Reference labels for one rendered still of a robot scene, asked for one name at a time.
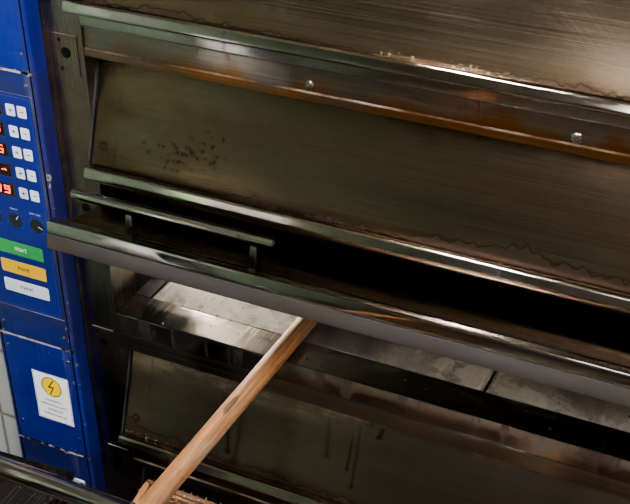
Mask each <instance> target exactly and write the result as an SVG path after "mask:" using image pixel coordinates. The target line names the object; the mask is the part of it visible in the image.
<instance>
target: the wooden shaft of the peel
mask: <svg viewBox="0 0 630 504"><path fill-rule="evenodd" d="M317 323H318V322H315V321H312V320H308V319H304V318H301V317H297V319H296V320H295V321H294V322H293V323H292V324H291V326H290V327H289V328H288V329H287V330H286V331H285V332H284V334H283V335H282V336H281V337H280V338H279V339H278V341H277V342H276V343H275V344H274V345H273V346H272V347H271V349H270V350H269V351H268V352H267V353H266V354H265V356H264V357H263V358H262V359H261V360H260V361H259V362H258V364H257V365H256V366H255V367H254V368H253V369H252V371H251V372H250V373H249V374H248V375H247V376H246V377H245V379H244V380H243V381H242V382H241V383H240V384H239V385H238V387H237V388H236V389H235V390H234V391H233V392H232V394H231V395H230V396H229V397H228V398H227V399H226V400H225V402H224V403H223V404H222V405H221V406H220V407H219V409H218V410H217V411H216V412H215V413H214V414H213V415H212V417H211V418H210V419H209V420H208V421H207V422H206V424H205V425H204V426H203V427H202V428H201V429H200V430H199V432H198V433H197V434H196V435H195V436H194V437H193V439H192V440H191V441H190V442H189V443H188V444H187V445H186V447H185V448H184V449H183V450H182V451H181V452H180V453H179V455H178V456H177V457H176V458H175V459H174V460H173V462H172V463H171V464H170V465H169V466H168V467H167V468H166V470H165V471H164V472H163V473H162V474H161V475H160V477H159V478H158V479H157V480H156V481H155V482H154V483H153V485H152V486H151V487H150V488H149V489H148V490H147V492H146V493H145V494H144V495H143V496H142V497H141V498H140V500H139V501H138V502H137V503H136V504H166V503H167V502H168V501H169V499H170V498H171V497H172V496H173V495H174V493H175V492H176V491H177V490H178V489H179V487H180V486H181V485H182V484H183V483H184V482H185V480H186V479H187V478H188V477H189V476H190V474H191V473H192V472H193V471H194V470H195V468H196V467H197V466H198V465H199V464H200V462H201V461H202V460H203V459H204V458H205V457H206V455H207V454H208V453H209V452H210V451H211V449H212V448H213V447H214V446H215V445H216V443H217V442H218V441H219V440H220V439H221V437H222V436H223V435H224V434H225V433H226V432H227V430H228V429H229V428H230V427H231V426H232V424H233V423H234V422H235V421H236V420H237V418H238V417H239V416H240V415H241V414H242V412H243V411H244V410H245V409H246V408H247V407H248V405H249V404H250V403H251V402H252V401H253V399H254V398H255V397H256V396H257V395H258V393H259V392H260V391H261V390H262V389H263V387H264V386H265V385H266V384H267V383H268V382H269V380H270V379H271V378H272V377H273V376H274V374H275V373H276V372H277V371H278V370H279V368H280V367H281V366H282V365H283V364H284V362H285V361H286V360H287V359H288V358H289V357H290V355H291V354H292V353H293V352H294V351H295V349H296V348H297V347H298V346H299V345H300V343H301V342H302V341H303V340H304V339H305V337H306V336H307V335H308V334H309V333H310V332H311V330H312V329H313V328H314V327H315V326H316V324H317Z"/></svg>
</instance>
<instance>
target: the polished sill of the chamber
mask: <svg viewBox="0 0 630 504"><path fill-rule="evenodd" d="M116 315H117V323H118V331H119V332H121V333H125V334H128V335H131V336H135V337H138V338H142V339H145V340H148V341H152V342H155V343H159V344H162V345H165V346H169V347H172V348H175V349H179V350H182V351H186V352H189V353H192V354H196V355H199V356H203V357H206V358H209V359H213V360H216V361H219V362H223V363H226V364H230V365H233V366H236V367H240V368H243V369H247V370H250V371H252V369H253V368H254V367H255V366H256V365H257V364H258V362H259V361H260V360H261V359H262V358H263V357H264V356H265V354H266V353H267V352H268V351H269V350H270V349H271V347H272V346H273V345H274V344H275V343H276V342H277V341H278V339H279V338H280V337H281V336H282V335H279V334H276V333H272V332H269V331H265V330H261V329H258V328H254V327H251V326H247V325H244V324H240V323H237V322H233V321H229V320H226V319H222V318H219V317H215V316H212V315H208V314H204V313H201V312H197V311H194V310H190V309H187V308H183V307H180V306H176V305H172V304H169V303H165V302H162V301H158V300H155V299H151V298H147V297H144V296H140V295H134V296H133V297H132V298H131V299H130V300H129V301H128V302H127V303H126V304H125V305H124V306H123V307H122V308H121V309H120V310H119V311H118V312H117V313H116ZM273 377H274V378H277V379H280V380H284V381H287V382H290V383H294V384H297V385H301V386H304V387H307V388H311V389H314V390H318V391H321V392H324V393H328V394H331V395H334V396H338V397H341V398H345V399H348V400H351V401H355V402H358V403H362V404H365V405H368V406H372V407H375V408H378V409H382V410H385V411H389V412H392V413H395V414H399V415H402V416H406V417H409V418H412V419H416V420H419V421H422V422H426V423H429V424H433V425H436V426H439V427H443V428H446V429H450V430H453V431H456V432H460V433H463V434H466V435H470V436H473V437H477V438H480V439H483V440H487V441H490V442H494V443H497V444H500V445H504V446H507V447H510V448H514V449H517V450H521V451H524V452H527V453H531V454H534V455H537V456H541V457H544V458H548V459H551V460H554V461H558V462H561V463H565V464H568V465H571V466H575V467H578V468H581V469H585V470H588V471H592V472H595V473H598V474H602V475H605V476H609V477H612V478H615V479H619V480H622V481H625V482H629V483H630V433H628V432H625V431H621V430H618V429H614V428H611V427H607V426H603V425H600V424H596V423H593V422H589V421H586V420H582V419H579V418H575V417H571V416H568V415H564V414H561V413H557V412H554V411H550V410H546V409H543V408H539V407H536V406H532V405H529V404H525V403H522V402H518V401H514V400H511V399H507V398H504V397H500V396H497V395H493V394H489V393H486V392H482V391H479V390H475V389H472V388H468V387H465V386H461V385H457V384H454V383H450V382H447V381H443V380H440V379H436V378H432V377H429V376H425V375H422V374H418V373H415V372H411V371H408V370H404V369H400V368H397V367H393V366H390V365H386V364H383V363H379V362H375V361H372V360H368V359H365V358H361V357H358V356H354V355H351V354H347V353H343V352H340V351H336V350H333V349H329V348H326V347H322V346H318V345H315V344H311V343H308V342H304V341H302V342H301V343H300V345H299V346H298V347H297V348H296V349H295V351H294V352H293V353H292V354H291V355H290V357H289V358H288V359H287V360H286V361H285V362H284V364H283V365H282V366H281V367H280V368H279V370H278V371H277V372H276V373H275V374H274V376H273Z"/></svg>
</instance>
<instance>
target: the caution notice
mask: <svg viewBox="0 0 630 504"><path fill-rule="evenodd" d="M32 375H33V381H34V387H35V393H36V398H37V404H38V410H39V416H42V417H45V418H48V419H51V420H54V421H57V422H60V423H63V424H66V425H69V426H72V427H74V420H73V413H72V407H71V400H70V394H69V387H68V381H67V380H65V379H62V378H59V377H56V376H53V375H50V374H47V373H43V372H40V371H37V370H34V369H32Z"/></svg>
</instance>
